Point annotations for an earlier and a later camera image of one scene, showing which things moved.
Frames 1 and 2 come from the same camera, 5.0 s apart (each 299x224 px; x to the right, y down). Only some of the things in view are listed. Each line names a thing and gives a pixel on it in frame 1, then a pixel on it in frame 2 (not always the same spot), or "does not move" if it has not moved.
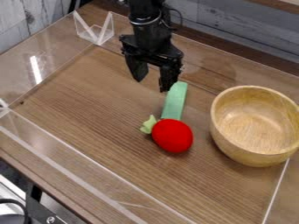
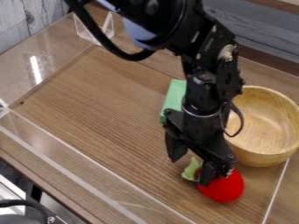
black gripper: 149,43 → 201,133
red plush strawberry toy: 171,134 → 225,189
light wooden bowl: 255,125 does not move
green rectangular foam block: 173,102 does not move
